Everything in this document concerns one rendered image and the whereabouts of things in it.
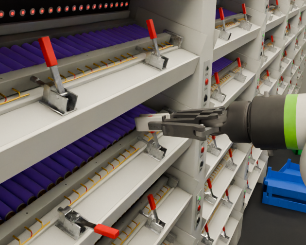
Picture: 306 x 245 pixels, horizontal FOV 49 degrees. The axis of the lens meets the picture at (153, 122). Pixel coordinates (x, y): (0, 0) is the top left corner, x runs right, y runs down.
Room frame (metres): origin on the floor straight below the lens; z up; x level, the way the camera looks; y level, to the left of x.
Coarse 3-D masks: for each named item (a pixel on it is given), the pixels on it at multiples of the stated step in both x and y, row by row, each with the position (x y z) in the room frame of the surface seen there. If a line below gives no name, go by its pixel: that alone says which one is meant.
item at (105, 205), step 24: (144, 144) 0.67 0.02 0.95; (168, 144) 0.70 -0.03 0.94; (144, 168) 0.59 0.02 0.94; (96, 192) 0.49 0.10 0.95; (120, 192) 0.51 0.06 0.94; (48, 216) 0.42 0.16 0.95; (96, 216) 0.44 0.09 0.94; (120, 216) 0.50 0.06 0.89; (24, 240) 0.37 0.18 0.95; (48, 240) 0.38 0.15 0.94; (72, 240) 0.39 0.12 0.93; (96, 240) 0.44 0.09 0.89
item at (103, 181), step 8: (160, 136) 0.71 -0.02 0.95; (136, 152) 0.63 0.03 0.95; (128, 160) 0.59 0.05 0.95; (120, 168) 0.57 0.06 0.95; (96, 184) 0.51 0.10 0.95; (88, 192) 0.48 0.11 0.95; (80, 200) 0.46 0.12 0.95; (72, 208) 0.44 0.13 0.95; (56, 216) 0.42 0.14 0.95; (48, 224) 0.40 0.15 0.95; (40, 232) 0.38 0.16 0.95; (32, 240) 0.37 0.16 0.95
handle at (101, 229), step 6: (78, 216) 0.40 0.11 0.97; (78, 222) 0.40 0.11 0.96; (84, 222) 0.40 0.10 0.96; (90, 222) 0.40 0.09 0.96; (90, 228) 0.39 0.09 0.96; (96, 228) 0.38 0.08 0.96; (102, 228) 0.38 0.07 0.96; (108, 228) 0.38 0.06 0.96; (114, 228) 0.38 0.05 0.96; (102, 234) 0.38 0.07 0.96; (108, 234) 0.37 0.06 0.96; (114, 234) 0.37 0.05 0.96
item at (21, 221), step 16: (160, 112) 0.79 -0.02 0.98; (128, 144) 0.63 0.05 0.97; (96, 160) 0.54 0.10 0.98; (112, 160) 0.58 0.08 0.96; (80, 176) 0.49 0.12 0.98; (48, 192) 0.44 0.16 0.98; (64, 192) 0.45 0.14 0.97; (32, 208) 0.40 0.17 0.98; (48, 208) 0.42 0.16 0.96; (16, 224) 0.37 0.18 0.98; (32, 224) 0.40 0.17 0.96; (0, 240) 0.34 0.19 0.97
